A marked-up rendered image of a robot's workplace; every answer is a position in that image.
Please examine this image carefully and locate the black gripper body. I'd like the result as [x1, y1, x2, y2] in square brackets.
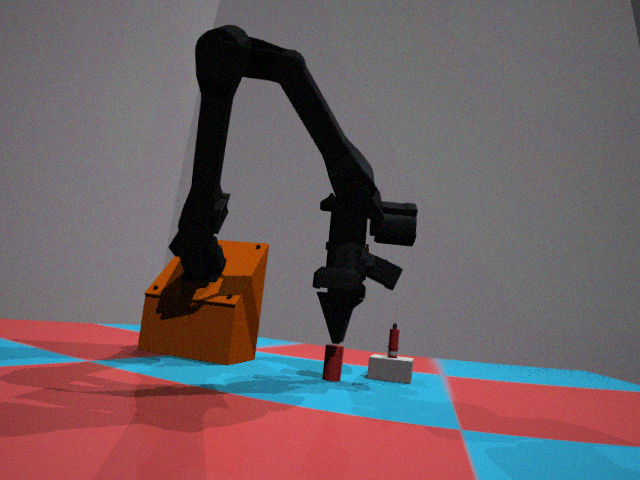
[313, 236, 366, 299]

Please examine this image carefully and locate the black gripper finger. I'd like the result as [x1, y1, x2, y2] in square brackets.
[341, 299, 364, 342]
[317, 292, 361, 344]

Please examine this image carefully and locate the white block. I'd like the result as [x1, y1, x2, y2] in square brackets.
[367, 354, 414, 383]

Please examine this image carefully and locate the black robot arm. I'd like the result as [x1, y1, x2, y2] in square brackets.
[169, 25, 418, 291]

